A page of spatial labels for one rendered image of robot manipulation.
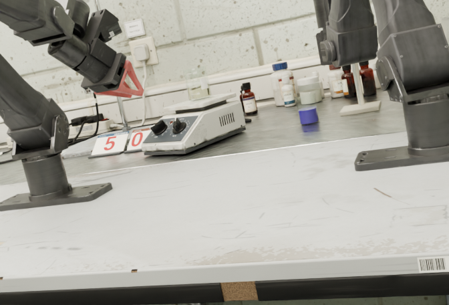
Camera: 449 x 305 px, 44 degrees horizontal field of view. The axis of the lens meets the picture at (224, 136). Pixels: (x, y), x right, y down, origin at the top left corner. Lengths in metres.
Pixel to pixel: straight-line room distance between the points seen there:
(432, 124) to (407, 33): 0.12
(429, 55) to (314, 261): 0.34
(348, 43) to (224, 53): 0.81
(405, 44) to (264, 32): 0.96
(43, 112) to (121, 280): 0.43
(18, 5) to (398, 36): 0.57
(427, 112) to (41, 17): 0.62
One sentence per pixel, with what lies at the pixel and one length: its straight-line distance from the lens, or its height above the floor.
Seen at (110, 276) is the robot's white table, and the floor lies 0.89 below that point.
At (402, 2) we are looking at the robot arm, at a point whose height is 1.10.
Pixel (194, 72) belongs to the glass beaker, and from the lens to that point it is 1.17.
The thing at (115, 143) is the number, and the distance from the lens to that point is 1.33.
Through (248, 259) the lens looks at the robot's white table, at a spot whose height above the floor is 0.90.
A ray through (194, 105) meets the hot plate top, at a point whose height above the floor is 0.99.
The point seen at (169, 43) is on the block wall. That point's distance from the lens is 1.76.
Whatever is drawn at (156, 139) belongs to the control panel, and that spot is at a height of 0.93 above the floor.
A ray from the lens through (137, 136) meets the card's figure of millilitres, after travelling 1.30.
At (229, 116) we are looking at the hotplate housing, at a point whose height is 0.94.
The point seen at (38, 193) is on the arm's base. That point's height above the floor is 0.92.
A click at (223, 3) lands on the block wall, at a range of 1.69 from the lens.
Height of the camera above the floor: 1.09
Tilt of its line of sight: 9 degrees down
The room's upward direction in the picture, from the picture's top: 12 degrees counter-clockwise
